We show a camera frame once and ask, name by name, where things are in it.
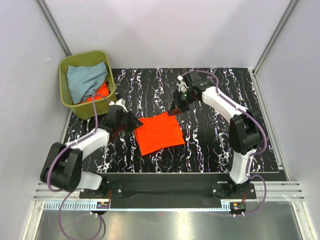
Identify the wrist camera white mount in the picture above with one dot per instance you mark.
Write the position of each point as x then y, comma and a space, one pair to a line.
182, 86
122, 103

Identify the orange t shirt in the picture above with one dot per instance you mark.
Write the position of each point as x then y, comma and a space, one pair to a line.
102, 91
158, 132

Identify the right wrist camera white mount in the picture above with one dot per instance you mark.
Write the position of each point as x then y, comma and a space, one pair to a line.
182, 86

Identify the aluminium frame rail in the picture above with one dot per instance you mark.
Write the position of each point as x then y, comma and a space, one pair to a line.
270, 192

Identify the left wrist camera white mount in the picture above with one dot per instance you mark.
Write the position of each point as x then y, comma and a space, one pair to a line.
122, 103

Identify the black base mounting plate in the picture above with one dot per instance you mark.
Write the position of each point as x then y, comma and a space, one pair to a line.
176, 191

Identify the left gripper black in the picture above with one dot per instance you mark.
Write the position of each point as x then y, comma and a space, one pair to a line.
134, 122

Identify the grey blue t shirt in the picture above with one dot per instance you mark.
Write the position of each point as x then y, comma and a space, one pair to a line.
85, 80

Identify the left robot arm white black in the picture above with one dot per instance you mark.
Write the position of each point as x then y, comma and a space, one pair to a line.
63, 167

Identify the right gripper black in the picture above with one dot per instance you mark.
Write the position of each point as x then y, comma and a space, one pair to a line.
175, 110

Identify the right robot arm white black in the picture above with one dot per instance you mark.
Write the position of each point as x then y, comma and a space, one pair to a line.
246, 136

